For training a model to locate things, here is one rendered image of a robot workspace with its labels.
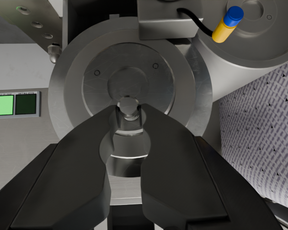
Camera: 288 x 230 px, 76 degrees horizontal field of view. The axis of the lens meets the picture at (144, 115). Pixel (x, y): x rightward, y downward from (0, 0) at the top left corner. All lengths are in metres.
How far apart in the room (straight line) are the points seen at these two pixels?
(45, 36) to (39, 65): 2.23
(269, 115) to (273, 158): 0.06
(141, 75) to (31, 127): 0.46
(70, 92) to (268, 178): 0.27
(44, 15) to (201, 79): 0.38
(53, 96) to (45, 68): 2.55
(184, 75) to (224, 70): 0.05
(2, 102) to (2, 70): 2.35
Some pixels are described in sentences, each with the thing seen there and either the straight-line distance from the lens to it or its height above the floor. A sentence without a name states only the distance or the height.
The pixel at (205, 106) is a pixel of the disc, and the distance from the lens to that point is 0.17.
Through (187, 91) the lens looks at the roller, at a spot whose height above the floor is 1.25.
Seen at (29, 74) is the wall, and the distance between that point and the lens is 2.79.
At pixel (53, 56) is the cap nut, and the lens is 0.58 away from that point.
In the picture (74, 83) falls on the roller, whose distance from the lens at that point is 0.17.
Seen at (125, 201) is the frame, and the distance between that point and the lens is 0.52.
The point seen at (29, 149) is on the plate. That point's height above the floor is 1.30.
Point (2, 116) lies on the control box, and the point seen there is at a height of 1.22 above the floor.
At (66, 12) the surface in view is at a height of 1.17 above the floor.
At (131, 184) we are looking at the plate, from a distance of 0.50.
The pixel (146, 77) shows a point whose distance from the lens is 0.15.
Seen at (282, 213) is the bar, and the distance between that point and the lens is 0.44.
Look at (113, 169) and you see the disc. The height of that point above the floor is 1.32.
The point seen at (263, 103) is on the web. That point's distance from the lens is 0.30.
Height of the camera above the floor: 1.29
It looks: 7 degrees down
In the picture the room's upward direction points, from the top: 177 degrees clockwise
